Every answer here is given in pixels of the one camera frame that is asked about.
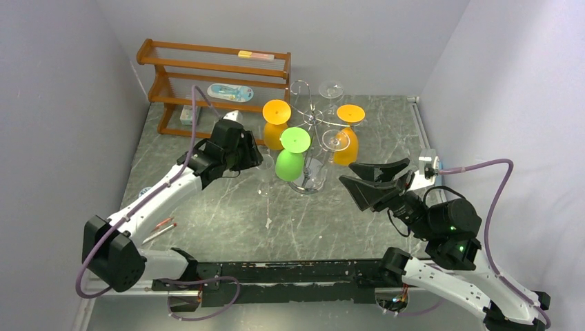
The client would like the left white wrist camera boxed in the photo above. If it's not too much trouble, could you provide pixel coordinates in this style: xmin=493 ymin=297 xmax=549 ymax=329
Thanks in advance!
xmin=222 ymin=110 xmax=243 ymax=123

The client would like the yellow pink eraser bar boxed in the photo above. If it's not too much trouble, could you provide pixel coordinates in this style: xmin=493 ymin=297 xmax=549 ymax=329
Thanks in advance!
xmin=237 ymin=50 xmax=275 ymax=61

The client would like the small white box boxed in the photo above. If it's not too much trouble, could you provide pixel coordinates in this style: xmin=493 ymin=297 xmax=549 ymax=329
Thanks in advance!
xmin=179 ymin=105 xmax=193 ymax=126

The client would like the orange plastic goblet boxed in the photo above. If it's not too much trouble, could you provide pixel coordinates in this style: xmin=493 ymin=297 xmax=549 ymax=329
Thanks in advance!
xmin=333 ymin=104 xmax=365 ymax=166
xmin=262 ymin=99 xmax=291 ymax=151

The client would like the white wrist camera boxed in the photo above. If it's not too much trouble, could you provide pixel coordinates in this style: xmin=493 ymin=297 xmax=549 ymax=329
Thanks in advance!
xmin=410 ymin=149 xmax=442 ymax=190
xmin=222 ymin=110 xmax=243 ymax=123

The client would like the silver pen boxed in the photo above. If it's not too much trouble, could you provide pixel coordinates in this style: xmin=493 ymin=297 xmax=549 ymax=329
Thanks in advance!
xmin=142 ymin=223 xmax=177 ymax=245

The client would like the blue patterned small jar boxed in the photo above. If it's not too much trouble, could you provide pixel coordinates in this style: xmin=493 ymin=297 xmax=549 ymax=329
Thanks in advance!
xmin=138 ymin=187 xmax=151 ymax=197

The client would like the chrome wine glass rack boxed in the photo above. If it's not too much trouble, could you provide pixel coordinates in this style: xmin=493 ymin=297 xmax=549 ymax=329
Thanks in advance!
xmin=288 ymin=80 xmax=365 ymax=195

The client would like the wooden shelf rack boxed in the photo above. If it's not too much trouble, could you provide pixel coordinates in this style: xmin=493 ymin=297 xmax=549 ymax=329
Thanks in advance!
xmin=136 ymin=39 xmax=292 ymax=137

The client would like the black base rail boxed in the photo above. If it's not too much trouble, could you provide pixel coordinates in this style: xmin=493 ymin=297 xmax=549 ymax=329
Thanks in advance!
xmin=151 ymin=257 xmax=408 ymax=307

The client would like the green plastic goblet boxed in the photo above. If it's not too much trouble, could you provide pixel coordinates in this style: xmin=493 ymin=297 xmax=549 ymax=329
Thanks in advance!
xmin=275 ymin=127 xmax=311 ymax=181

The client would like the clear wine glass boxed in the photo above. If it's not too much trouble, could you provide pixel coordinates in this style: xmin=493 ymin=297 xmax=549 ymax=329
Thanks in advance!
xmin=318 ymin=80 xmax=344 ymax=115

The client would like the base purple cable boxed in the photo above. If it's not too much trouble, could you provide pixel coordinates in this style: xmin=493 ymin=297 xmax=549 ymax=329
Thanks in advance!
xmin=166 ymin=276 xmax=241 ymax=322

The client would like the blue oval package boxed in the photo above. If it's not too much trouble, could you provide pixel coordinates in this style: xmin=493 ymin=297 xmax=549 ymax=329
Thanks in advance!
xmin=207 ymin=83 xmax=254 ymax=103

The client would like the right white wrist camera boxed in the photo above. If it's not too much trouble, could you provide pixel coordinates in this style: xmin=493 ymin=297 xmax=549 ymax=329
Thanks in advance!
xmin=410 ymin=149 xmax=442 ymax=190

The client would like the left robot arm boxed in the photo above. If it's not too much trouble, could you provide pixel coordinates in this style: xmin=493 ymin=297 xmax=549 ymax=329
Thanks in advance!
xmin=75 ymin=118 xmax=263 ymax=299

